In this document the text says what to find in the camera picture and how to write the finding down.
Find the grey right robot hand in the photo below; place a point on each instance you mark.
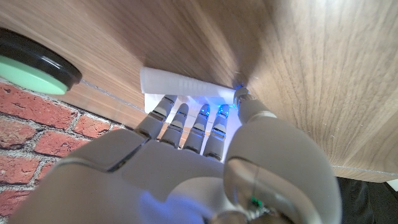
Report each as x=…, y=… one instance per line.
x=174, y=180

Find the white handkerchief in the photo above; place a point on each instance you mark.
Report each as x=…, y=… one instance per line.
x=174, y=82

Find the green button black base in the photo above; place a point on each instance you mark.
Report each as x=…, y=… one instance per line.
x=31, y=74

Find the red brick print backdrop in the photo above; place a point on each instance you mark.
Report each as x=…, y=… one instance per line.
x=31, y=130

